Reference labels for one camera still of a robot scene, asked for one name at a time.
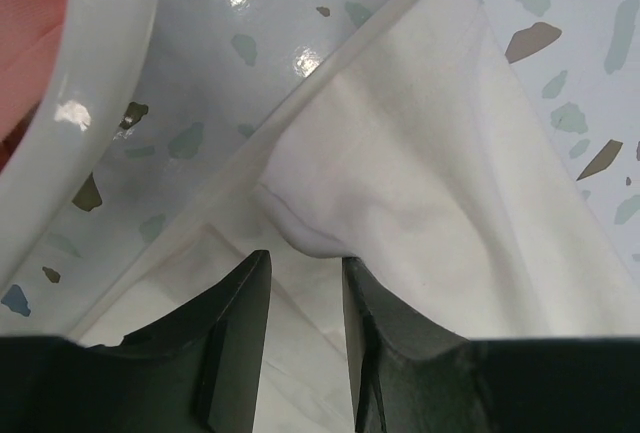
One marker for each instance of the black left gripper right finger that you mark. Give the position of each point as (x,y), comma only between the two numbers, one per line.
(409,374)

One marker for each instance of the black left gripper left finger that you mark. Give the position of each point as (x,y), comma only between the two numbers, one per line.
(196,369)

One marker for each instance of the white t-shirt red print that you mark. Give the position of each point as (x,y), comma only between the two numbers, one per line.
(415,150)

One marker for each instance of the white plastic laundry basket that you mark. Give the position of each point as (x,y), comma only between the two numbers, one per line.
(102,51)

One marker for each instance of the pink crumpled t-shirt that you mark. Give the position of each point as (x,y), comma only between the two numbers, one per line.
(30,36)

